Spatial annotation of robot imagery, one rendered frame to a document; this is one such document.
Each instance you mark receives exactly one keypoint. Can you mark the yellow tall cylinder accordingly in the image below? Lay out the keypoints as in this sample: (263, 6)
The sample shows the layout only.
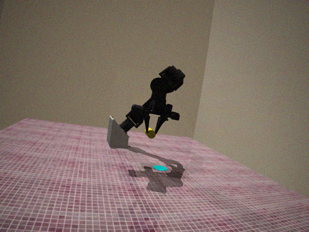
(151, 134)

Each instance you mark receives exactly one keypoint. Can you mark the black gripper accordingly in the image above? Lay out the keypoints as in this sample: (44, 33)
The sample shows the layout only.
(145, 113)

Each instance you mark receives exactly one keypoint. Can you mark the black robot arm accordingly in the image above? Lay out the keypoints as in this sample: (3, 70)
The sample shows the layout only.
(171, 79)

